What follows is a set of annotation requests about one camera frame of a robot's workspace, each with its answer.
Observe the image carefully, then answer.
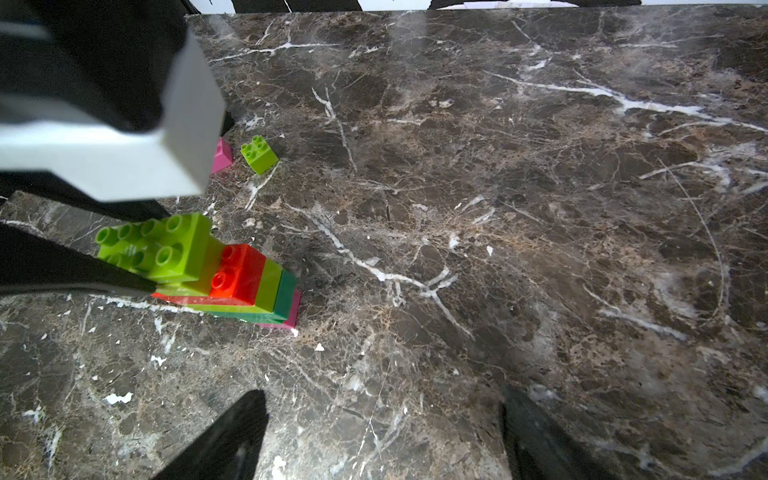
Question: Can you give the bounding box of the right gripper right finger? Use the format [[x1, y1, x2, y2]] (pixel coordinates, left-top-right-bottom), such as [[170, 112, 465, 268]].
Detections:
[[500, 384, 614, 479]]

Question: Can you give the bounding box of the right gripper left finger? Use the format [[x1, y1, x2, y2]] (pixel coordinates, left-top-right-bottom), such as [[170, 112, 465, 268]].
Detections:
[[154, 390, 269, 480]]

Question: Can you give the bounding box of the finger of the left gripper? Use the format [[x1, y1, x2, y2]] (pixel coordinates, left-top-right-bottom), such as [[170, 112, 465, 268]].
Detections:
[[1, 224, 156, 296]]

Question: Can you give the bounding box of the magenta square lego brick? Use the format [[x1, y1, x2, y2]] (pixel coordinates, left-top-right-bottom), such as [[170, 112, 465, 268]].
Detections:
[[262, 289, 302, 329]]

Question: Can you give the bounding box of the lime long lego brick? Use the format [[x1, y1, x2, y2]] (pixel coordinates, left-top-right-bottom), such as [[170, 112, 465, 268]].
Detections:
[[95, 213, 225, 297]]

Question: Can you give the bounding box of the lime rectangular lego brick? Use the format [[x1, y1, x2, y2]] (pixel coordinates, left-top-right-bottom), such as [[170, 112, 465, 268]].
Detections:
[[188, 256, 283, 313]]

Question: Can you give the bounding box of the red long lego brick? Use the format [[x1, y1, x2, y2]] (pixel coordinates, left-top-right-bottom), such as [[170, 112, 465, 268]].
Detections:
[[153, 244, 267, 306]]

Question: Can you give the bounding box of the pink square lego brick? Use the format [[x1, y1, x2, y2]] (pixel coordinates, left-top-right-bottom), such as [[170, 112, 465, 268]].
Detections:
[[211, 138, 233, 174]]

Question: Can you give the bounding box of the lime small lego brick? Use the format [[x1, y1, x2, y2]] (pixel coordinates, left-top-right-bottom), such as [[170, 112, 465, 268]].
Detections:
[[240, 136, 279, 175]]

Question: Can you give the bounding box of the dark green long lego brick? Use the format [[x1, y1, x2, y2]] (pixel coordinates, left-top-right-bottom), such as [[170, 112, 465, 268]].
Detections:
[[211, 270, 297, 324]]

